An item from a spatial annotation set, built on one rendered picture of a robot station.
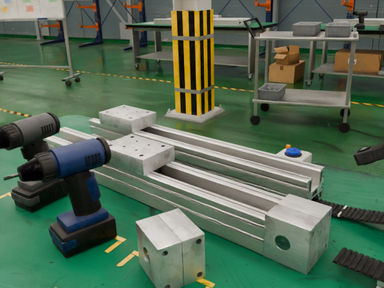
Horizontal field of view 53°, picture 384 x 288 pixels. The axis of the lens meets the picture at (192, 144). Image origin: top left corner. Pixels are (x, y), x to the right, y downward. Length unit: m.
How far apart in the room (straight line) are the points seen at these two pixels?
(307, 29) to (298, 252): 3.21
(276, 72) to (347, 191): 4.90
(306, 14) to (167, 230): 8.13
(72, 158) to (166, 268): 0.27
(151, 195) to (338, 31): 3.00
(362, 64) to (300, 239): 5.00
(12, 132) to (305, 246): 0.66
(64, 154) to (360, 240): 0.61
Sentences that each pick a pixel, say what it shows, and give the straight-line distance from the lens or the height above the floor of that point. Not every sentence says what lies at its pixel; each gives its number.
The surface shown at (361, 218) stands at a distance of 0.93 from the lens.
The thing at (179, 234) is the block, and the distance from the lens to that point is 0.69.
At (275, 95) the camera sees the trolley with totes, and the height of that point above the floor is 0.31.
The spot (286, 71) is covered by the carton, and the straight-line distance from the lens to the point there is 5.85.
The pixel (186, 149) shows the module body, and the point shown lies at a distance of 1.08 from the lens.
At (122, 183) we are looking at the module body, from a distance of 1.02.
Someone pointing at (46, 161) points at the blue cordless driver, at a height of 0.99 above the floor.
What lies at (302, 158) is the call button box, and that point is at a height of 0.84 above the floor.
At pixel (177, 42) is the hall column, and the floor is 0.80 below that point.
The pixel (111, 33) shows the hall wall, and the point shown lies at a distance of 11.64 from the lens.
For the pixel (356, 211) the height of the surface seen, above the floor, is 0.80.
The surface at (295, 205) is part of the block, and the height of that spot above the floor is 0.87.
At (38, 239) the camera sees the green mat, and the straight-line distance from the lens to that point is 0.92.
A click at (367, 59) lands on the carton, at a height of 0.39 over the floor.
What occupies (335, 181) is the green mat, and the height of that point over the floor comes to 0.78.
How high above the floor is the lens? 1.26
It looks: 21 degrees down
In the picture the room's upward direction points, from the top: 2 degrees counter-clockwise
